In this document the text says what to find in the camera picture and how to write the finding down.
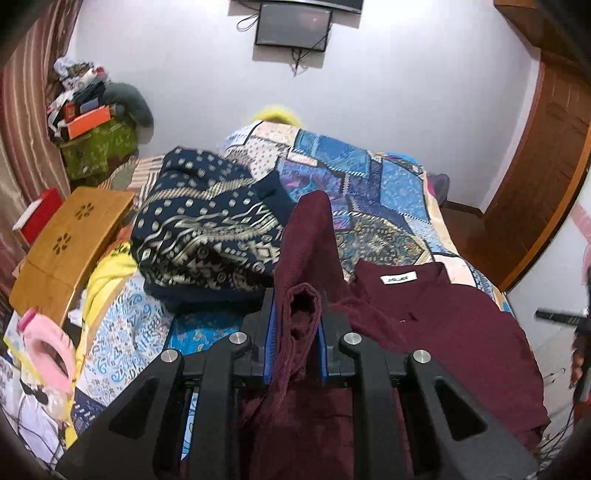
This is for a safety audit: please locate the maroon button-up shirt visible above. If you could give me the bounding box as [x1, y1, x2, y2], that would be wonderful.
[238, 190, 551, 480]

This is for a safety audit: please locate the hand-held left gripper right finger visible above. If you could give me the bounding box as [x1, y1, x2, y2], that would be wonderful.
[318, 298, 540, 480]

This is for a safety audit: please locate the small black wall monitor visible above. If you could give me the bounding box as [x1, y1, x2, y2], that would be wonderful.
[255, 2, 334, 52]

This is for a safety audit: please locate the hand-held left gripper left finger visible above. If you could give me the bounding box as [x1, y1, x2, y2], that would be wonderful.
[55, 287, 278, 480]

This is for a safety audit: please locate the grey plush pillow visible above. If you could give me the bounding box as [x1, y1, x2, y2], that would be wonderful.
[102, 82, 155, 128]

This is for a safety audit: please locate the striped bed sheet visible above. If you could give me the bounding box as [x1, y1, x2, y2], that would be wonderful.
[98, 155, 168, 206]

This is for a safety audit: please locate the striped brown curtain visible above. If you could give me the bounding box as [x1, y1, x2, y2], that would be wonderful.
[0, 0, 85, 301]

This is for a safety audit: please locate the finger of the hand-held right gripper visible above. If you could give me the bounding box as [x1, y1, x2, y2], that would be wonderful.
[534, 308, 590, 325]

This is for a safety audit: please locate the brown wooden door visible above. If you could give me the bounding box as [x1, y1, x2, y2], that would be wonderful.
[479, 59, 591, 292]

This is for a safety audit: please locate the black wall television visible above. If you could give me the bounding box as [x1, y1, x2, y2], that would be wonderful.
[229, 0, 365, 14]

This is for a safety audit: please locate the navy patterned knit sweater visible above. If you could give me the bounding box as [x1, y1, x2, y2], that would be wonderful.
[130, 147, 286, 315]

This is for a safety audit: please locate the grey purple backpack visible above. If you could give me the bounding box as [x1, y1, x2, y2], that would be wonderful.
[431, 173, 452, 207]

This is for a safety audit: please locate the wooden folding lap desk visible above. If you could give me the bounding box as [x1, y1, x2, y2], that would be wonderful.
[9, 186, 136, 326]

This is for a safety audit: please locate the blue patchwork quilt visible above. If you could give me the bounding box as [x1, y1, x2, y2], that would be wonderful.
[71, 120, 514, 462]

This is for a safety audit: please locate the yellow round object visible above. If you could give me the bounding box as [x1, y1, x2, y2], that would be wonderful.
[249, 105, 302, 127]

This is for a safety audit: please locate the orange box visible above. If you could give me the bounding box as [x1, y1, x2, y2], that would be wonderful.
[68, 105, 113, 140]

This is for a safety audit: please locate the red white box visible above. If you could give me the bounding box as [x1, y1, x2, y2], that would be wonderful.
[12, 188, 64, 246]

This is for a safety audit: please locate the pile of bags and cloths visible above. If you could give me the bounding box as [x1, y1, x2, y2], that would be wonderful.
[46, 58, 109, 139]

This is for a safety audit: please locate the green patterned storage bin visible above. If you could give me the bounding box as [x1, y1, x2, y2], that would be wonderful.
[59, 121, 140, 182]

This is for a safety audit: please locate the wooden overhead wardrobe cabinet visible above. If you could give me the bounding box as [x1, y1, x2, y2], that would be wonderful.
[493, 0, 591, 58]

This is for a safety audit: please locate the pile of papers and cables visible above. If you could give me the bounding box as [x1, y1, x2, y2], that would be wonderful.
[0, 314, 77, 464]

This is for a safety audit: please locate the yellow blanket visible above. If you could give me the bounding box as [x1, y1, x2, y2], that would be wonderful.
[65, 240, 141, 450]

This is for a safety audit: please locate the pink plush toy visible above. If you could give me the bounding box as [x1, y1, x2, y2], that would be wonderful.
[17, 307, 77, 398]

